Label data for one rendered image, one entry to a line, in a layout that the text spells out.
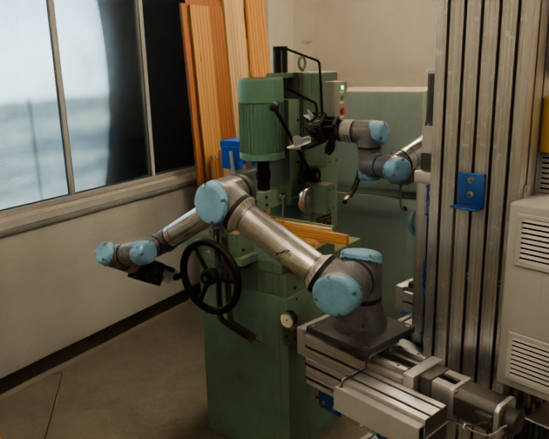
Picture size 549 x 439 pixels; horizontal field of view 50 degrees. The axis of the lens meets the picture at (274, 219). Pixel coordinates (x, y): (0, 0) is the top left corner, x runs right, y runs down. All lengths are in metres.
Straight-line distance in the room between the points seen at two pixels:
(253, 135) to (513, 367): 1.22
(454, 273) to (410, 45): 3.06
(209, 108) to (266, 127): 1.63
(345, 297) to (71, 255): 2.11
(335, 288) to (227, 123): 2.66
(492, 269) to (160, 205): 2.55
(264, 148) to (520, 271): 1.11
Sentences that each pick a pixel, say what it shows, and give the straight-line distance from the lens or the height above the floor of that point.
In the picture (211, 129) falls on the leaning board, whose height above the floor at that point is 1.16.
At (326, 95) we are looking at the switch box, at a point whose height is 1.43.
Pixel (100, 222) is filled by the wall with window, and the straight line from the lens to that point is 3.46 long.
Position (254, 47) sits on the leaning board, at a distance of 4.30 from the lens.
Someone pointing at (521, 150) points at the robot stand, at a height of 1.35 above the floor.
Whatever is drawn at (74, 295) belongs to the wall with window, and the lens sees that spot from 3.43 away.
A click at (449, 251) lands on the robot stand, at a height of 1.06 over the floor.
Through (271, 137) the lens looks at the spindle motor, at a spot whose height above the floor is 1.29.
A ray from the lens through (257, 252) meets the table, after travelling 2.24.
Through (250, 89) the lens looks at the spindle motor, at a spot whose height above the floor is 1.47.
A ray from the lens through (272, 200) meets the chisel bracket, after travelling 2.37.
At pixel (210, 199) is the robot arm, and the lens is 1.62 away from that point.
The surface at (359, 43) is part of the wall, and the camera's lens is 4.71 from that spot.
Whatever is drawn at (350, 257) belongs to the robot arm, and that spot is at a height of 1.04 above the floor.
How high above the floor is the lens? 1.56
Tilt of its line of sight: 15 degrees down
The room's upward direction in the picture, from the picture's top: 1 degrees counter-clockwise
